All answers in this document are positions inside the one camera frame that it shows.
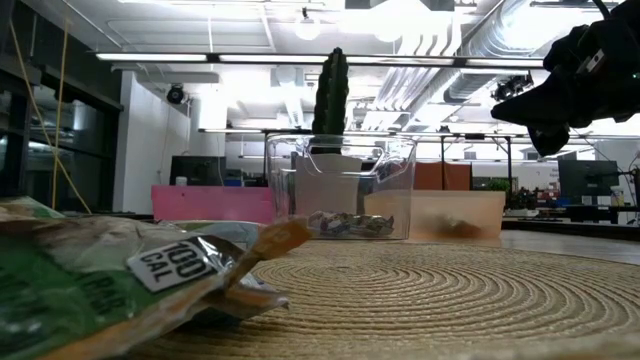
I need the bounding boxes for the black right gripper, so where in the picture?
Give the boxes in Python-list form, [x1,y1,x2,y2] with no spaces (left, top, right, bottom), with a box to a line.
[491,24,614,158]

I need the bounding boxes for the green orange-ended granola bar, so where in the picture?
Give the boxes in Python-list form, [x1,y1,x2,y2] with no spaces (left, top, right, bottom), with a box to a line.
[0,196,67,222]
[0,209,314,360]

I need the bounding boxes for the black computer monitor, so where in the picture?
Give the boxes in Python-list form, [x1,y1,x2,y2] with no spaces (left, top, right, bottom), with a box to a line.
[558,158,621,198]

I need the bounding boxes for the red-orange partition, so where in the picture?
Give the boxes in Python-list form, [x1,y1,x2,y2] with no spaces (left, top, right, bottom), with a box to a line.
[413,160,474,192]

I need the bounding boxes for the orange plastic bin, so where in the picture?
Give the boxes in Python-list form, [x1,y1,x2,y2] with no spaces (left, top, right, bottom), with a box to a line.
[363,189,507,242]

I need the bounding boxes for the clear plastic bin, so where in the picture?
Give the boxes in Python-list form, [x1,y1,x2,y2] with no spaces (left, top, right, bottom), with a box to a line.
[264,133,418,242]

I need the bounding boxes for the white hexagonal plant pot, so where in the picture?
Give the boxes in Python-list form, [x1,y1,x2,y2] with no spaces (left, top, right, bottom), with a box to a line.
[294,153,364,217]

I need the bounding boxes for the round woven straw placemat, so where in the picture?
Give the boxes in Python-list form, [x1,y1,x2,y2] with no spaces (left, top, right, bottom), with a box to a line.
[119,238,640,360]

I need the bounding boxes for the round ceiling lamp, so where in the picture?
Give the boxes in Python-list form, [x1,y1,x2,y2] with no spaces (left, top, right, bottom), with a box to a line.
[293,13,322,42]

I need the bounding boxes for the pink plastic bin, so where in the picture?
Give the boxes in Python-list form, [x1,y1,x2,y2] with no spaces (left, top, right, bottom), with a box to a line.
[151,184,275,225]

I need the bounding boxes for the black ceiling spotlight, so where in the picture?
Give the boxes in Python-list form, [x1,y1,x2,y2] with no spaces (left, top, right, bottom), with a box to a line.
[166,83,190,105]

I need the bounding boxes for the overhead light bar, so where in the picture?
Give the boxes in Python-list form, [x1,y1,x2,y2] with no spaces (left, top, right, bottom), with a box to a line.
[93,51,549,70]

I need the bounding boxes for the black hanging camera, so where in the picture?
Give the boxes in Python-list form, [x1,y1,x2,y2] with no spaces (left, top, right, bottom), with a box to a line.
[490,73,535,103]

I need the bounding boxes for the black background rig frame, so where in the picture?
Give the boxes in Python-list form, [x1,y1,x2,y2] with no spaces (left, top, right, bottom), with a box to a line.
[262,128,514,192]

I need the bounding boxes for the yellow hanging cable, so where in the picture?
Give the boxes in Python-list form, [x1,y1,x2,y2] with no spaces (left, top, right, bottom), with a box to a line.
[3,0,92,215]

